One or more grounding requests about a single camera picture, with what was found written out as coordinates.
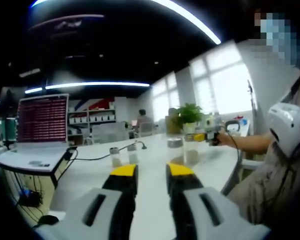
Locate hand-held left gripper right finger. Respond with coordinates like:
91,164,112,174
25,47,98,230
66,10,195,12
165,162,272,240

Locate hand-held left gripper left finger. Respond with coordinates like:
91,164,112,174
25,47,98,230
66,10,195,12
36,163,140,240

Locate person's right hand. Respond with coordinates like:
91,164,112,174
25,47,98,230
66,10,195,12
216,130,231,147

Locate white plant pot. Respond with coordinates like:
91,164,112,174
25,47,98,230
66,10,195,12
182,122,198,136

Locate brown cardboard box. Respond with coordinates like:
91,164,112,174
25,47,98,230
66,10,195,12
165,115,185,135

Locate green potted plant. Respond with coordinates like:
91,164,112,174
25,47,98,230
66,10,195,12
176,102,205,124

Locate large window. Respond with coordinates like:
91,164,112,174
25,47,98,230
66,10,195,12
188,41,256,115

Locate metal stand pole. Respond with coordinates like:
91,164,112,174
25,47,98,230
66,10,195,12
247,79,258,136

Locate person's grey patterned shirt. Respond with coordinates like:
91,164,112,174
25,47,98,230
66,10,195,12
227,74,300,226

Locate white framed office chair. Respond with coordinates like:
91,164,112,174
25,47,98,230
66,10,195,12
139,121,154,138

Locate black power box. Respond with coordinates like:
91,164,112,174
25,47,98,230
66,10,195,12
18,189,42,207

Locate narrow window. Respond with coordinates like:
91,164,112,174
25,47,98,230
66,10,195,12
151,72,181,121

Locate white side table black legs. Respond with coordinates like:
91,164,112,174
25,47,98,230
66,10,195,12
0,147,78,188

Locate white chest device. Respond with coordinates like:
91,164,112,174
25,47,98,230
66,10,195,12
268,102,300,158

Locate grey mesh office chair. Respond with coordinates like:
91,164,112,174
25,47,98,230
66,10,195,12
91,122,130,145

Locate long curved ceiling light strip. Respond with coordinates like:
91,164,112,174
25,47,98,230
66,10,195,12
31,0,222,46

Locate shelf unit with white bins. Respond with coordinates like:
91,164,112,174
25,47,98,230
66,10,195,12
67,107,117,146

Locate white laptop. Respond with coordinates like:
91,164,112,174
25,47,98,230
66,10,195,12
0,93,71,173

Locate straight ceiling light strip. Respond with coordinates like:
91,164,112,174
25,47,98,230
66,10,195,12
44,81,151,90

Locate green cylindrical container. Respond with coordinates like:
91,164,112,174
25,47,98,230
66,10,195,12
4,117,17,143

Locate short ceiling light strip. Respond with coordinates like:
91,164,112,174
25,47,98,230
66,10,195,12
24,87,43,95

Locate white headset grey strap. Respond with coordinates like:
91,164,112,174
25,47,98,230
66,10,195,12
224,120,241,133

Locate black table cable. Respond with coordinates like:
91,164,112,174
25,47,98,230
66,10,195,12
66,141,148,161

